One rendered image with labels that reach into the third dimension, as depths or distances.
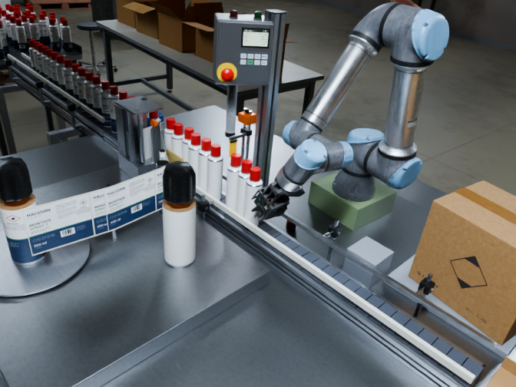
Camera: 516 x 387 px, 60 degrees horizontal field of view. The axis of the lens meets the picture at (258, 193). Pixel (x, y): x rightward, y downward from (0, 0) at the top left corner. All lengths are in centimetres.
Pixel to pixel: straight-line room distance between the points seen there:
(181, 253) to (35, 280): 37
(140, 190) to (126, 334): 44
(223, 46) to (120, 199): 53
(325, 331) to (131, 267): 55
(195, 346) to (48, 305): 37
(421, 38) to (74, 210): 100
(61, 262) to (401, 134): 102
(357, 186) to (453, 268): 44
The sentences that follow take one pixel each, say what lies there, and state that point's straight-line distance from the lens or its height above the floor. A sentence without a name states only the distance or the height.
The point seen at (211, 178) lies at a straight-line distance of 151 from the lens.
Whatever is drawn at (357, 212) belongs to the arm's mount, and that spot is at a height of 91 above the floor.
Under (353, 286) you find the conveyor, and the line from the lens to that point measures 130.
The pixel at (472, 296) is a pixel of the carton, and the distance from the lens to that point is 133.
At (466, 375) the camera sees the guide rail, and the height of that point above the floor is 91.
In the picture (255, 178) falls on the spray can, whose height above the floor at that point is 106.
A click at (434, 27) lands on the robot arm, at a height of 153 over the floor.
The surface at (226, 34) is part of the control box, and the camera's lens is 136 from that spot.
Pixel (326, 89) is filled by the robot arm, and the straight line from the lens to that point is 132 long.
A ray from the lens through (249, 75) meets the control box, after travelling 140.
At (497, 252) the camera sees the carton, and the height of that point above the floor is 108.
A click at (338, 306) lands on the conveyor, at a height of 86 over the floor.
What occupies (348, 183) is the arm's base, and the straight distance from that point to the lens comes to 157.
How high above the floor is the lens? 173
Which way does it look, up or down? 31 degrees down
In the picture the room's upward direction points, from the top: 5 degrees clockwise
